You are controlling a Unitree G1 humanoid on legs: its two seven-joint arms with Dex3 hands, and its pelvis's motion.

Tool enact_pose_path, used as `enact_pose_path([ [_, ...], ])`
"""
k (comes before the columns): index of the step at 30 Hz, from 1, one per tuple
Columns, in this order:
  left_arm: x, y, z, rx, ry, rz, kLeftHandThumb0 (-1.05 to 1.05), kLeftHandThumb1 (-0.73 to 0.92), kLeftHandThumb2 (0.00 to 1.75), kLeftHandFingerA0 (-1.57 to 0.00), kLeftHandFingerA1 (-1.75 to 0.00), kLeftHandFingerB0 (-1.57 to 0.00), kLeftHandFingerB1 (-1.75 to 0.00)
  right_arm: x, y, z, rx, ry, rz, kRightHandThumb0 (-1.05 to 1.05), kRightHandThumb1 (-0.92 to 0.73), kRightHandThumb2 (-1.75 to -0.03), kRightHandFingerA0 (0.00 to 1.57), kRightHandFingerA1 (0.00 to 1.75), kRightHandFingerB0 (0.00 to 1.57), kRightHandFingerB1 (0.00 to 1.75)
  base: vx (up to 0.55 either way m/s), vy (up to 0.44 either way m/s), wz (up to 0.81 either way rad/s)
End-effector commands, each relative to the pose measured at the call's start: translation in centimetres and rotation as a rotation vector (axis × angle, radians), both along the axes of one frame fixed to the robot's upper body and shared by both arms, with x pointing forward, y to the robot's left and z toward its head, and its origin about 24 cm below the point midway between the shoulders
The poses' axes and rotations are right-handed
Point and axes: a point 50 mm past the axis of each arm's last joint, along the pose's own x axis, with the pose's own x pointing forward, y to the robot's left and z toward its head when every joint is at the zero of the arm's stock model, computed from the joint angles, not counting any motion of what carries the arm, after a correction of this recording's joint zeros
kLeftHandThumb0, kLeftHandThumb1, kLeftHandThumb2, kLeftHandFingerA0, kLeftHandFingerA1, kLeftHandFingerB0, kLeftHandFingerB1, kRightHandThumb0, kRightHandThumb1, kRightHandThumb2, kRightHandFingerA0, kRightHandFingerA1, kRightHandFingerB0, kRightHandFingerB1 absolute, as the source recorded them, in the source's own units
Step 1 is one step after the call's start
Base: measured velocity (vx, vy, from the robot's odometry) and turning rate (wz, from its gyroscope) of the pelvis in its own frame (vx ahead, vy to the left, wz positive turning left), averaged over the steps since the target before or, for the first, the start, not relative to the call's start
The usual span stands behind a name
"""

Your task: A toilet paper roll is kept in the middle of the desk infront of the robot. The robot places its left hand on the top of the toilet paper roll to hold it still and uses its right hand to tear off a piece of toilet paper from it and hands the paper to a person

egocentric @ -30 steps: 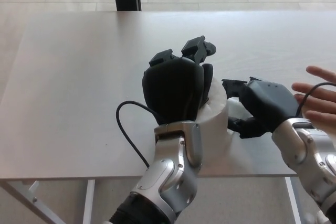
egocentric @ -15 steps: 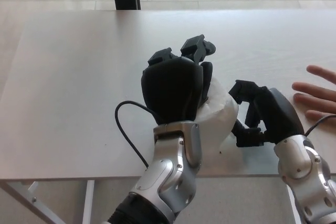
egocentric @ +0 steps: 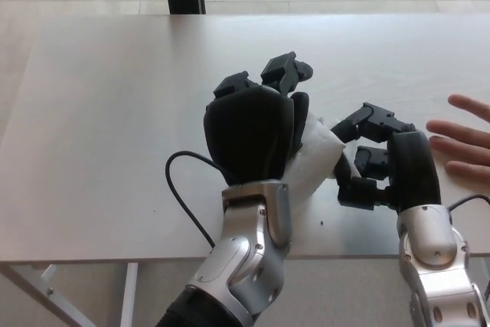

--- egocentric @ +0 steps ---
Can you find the bare person hand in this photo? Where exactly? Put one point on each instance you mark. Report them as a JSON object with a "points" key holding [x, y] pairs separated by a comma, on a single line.
{"points": [[471, 143]]}

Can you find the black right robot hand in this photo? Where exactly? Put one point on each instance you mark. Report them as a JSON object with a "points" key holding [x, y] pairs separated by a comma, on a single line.
{"points": [[413, 166]]}

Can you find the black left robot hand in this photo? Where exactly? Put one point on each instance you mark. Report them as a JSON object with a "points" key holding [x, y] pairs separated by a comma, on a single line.
{"points": [[245, 135]]}

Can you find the white toilet paper roll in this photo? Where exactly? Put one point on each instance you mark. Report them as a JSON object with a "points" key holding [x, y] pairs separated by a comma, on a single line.
{"points": [[314, 158]]}

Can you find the white table leg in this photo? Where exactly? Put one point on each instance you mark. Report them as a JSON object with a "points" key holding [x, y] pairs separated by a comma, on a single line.
{"points": [[130, 292]]}

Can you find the white diagonal table brace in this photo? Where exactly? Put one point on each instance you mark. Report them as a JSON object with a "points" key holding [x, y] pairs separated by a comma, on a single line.
{"points": [[42, 292]]}

